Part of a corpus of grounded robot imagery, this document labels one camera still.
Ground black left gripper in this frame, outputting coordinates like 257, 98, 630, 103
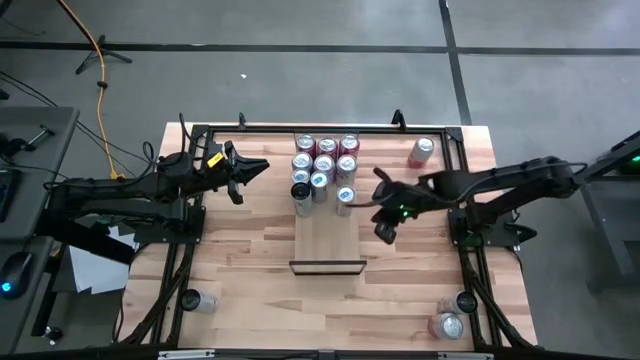
192, 140, 272, 206

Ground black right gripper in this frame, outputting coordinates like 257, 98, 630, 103
347, 166, 433, 247

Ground red Coca-Cola can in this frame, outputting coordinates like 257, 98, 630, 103
317, 136, 340, 160
338, 133, 361, 157
295, 133, 318, 159

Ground slim white palm-print can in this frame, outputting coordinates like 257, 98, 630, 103
180, 288, 220, 315
438, 290, 479, 316
291, 181, 314, 218

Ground black flat panel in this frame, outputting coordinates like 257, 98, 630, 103
37, 219, 136, 266

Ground white paper sheets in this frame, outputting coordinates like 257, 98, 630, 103
68, 224, 139, 296

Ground black tripod stand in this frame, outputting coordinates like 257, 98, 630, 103
74, 33, 134, 76

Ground grey side desk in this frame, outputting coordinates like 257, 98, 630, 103
0, 104, 81, 351

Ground small metal hand tool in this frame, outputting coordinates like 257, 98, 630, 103
24, 124, 56, 151

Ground black keyboard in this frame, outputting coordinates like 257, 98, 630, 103
0, 167, 22, 224

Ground black computer mouse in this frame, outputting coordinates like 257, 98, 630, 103
0, 249, 35, 301

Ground black rig crossbar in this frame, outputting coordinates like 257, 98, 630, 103
0, 344, 640, 360

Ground small black knob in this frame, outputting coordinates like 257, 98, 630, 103
42, 324, 65, 346

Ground black computer with green lights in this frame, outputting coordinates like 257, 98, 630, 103
619, 144, 640, 176

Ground black aluminium table frame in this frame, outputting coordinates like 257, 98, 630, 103
112, 123, 539, 351

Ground wooden shelf with black frame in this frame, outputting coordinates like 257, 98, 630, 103
288, 130, 369, 277

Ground yellow-orange extension cable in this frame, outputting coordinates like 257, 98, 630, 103
55, 0, 126, 181

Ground black neighbouring table frame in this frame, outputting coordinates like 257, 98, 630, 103
582, 129, 640, 294

